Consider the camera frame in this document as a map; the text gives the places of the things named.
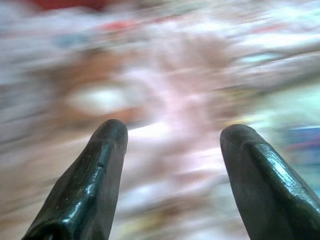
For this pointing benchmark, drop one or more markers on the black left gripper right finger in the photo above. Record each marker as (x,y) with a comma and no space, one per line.
(265,195)

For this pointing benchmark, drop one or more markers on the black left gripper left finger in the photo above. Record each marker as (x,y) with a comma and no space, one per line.
(87,187)

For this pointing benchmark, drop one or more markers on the pink cartoon print blanket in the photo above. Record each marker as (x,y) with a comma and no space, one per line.
(175,87)

